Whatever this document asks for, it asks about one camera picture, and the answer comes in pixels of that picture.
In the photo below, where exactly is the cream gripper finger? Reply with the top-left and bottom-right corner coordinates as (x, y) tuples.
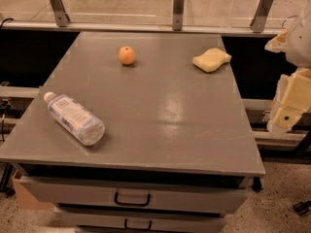
(264, 29), (288, 52)
(267, 67), (311, 133)

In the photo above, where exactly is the blue labelled plastic bottle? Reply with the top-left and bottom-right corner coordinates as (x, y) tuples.
(44, 92), (105, 147)

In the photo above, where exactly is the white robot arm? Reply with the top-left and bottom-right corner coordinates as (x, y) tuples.
(264, 3), (311, 133)

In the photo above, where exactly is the yellow sponge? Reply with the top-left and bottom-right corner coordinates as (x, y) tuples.
(192, 48), (231, 73)

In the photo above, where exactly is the orange fruit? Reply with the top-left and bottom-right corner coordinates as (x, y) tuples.
(119, 46), (135, 65)

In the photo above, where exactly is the grey lower drawer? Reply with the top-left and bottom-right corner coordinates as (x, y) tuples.
(54, 208), (225, 233)

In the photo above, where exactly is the right metal bracket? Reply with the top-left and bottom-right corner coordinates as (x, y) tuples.
(250, 0), (274, 33)

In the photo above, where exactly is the metal bracket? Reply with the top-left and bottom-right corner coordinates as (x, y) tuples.
(50, 0), (70, 27)
(172, 0), (185, 31)
(250, 0), (274, 33)

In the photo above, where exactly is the horizontal metal rail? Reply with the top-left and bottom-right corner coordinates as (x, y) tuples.
(2, 20), (282, 37)

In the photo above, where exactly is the middle metal bracket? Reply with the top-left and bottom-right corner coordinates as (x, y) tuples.
(172, 0), (185, 31)

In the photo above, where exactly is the black upper drawer handle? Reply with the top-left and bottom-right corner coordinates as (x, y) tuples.
(114, 192), (151, 208)

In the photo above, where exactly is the black drawer handle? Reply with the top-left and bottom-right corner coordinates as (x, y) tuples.
(123, 219), (153, 230)
(114, 192), (151, 208)

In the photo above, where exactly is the black lower drawer handle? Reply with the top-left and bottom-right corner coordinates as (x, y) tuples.
(123, 219), (153, 230)

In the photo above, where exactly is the left metal bracket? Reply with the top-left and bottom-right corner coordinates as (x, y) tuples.
(50, 0), (70, 27)

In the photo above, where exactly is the black cable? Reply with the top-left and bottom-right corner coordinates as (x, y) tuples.
(0, 17), (16, 30)

